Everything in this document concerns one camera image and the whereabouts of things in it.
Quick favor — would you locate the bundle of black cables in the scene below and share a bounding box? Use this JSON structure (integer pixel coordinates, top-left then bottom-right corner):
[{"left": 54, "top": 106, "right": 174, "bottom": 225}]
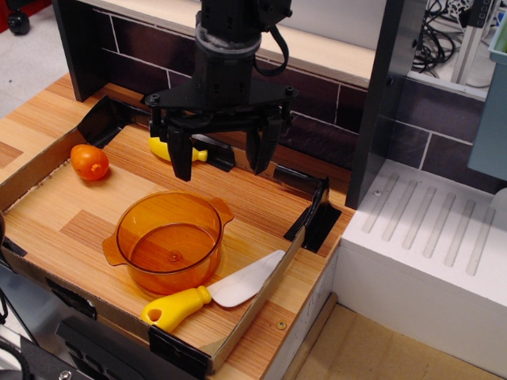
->
[{"left": 411, "top": 0, "right": 475, "bottom": 74}]

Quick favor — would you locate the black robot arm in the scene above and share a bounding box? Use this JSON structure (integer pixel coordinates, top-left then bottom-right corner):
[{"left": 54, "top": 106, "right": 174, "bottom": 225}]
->
[{"left": 146, "top": 1, "right": 298, "bottom": 181}]

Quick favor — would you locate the teal plastic bin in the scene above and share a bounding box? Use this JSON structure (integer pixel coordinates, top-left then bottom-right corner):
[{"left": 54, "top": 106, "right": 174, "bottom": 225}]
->
[{"left": 468, "top": 16, "right": 506, "bottom": 181}]

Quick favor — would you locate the dark grey left post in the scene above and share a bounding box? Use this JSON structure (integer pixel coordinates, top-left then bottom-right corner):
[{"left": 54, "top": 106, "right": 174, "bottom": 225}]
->
[{"left": 52, "top": 0, "right": 108, "bottom": 102}]

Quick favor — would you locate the orange toy fruit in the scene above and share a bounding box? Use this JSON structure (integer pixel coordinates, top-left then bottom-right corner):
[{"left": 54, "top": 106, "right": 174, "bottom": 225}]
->
[{"left": 71, "top": 144, "right": 109, "bottom": 181}]

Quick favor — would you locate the yellow toy banana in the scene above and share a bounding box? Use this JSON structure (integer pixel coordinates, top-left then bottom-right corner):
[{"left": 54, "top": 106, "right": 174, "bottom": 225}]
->
[{"left": 148, "top": 137, "right": 208, "bottom": 162}]

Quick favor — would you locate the brass screw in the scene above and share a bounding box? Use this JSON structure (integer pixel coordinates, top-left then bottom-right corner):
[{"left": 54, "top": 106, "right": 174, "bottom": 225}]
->
[{"left": 276, "top": 321, "right": 287, "bottom": 330}]

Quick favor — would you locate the transparent orange plastic pot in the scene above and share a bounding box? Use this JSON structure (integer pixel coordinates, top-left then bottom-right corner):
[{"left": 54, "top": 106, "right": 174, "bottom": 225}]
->
[{"left": 102, "top": 192, "right": 234, "bottom": 295}]

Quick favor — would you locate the dark grey vertical post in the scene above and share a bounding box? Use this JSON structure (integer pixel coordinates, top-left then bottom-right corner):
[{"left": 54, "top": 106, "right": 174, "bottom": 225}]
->
[{"left": 345, "top": 0, "right": 426, "bottom": 209}]

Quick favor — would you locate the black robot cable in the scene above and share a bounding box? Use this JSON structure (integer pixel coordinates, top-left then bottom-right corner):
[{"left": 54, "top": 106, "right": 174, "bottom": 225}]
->
[{"left": 253, "top": 23, "right": 290, "bottom": 78}]

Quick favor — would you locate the white spatula yellow handle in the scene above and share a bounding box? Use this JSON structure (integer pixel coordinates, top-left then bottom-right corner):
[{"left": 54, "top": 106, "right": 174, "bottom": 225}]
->
[{"left": 140, "top": 250, "right": 285, "bottom": 333}]

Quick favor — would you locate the black caster wheel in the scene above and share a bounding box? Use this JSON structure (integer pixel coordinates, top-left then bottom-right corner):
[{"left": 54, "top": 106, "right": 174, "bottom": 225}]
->
[{"left": 6, "top": 0, "right": 32, "bottom": 36}]

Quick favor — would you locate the white sink drainboard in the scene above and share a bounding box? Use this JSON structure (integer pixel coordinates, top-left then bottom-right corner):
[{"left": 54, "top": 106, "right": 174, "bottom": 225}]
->
[{"left": 334, "top": 161, "right": 506, "bottom": 377}]

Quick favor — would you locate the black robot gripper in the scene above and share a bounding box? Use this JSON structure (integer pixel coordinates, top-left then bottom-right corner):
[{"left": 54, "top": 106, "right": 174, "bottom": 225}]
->
[{"left": 146, "top": 24, "right": 297, "bottom": 181}]

